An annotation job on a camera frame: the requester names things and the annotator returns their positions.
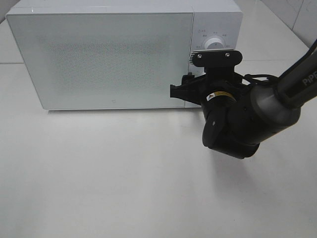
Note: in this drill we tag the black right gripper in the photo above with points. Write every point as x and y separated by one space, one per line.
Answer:
216 91

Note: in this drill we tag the white microwave door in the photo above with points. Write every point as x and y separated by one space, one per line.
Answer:
104 61

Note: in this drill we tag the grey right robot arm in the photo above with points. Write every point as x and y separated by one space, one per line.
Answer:
241 111

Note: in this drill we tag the upper white power knob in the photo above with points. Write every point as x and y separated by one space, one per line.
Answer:
214 43

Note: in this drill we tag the white microwave oven body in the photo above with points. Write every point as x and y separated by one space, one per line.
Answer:
221 18

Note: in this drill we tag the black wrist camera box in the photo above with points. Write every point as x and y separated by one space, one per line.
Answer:
215 58

